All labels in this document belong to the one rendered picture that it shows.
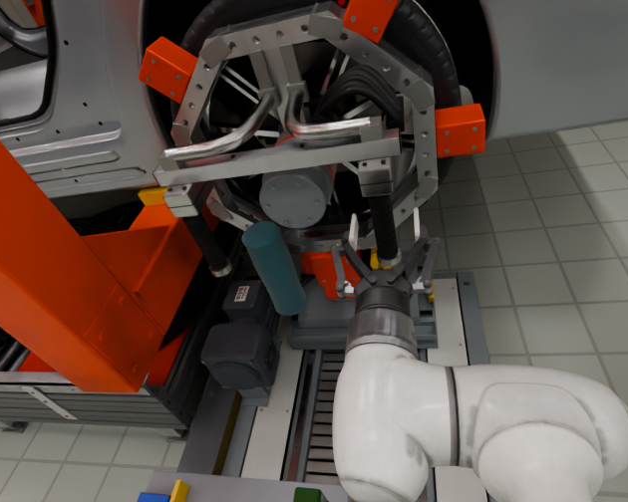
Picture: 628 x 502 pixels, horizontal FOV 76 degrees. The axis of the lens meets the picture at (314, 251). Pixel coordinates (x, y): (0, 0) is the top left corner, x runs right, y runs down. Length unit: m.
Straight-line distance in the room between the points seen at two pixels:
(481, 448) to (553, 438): 0.06
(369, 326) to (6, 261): 0.60
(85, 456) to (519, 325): 1.60
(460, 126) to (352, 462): 0.62
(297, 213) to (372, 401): 0.44
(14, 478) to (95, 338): 1.09
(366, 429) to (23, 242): 0.66
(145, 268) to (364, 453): 0.80
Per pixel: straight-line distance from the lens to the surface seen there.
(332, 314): 1.37
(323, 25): 0.77
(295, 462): 1.33
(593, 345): 1.60
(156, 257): 1.12
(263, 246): 0.89
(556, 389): 0.47
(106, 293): 0.98
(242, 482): 0.94
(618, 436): 0.48
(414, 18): 0.85
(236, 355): 1.15
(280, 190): 0.76
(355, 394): 0.46
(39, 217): 0.88
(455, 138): 0.85
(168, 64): 0.88
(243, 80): 0.95
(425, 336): 1.35
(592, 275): 1.79
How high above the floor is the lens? 1.28
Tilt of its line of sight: 41 degrees down
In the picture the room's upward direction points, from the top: 18 degrees counter-clockwise
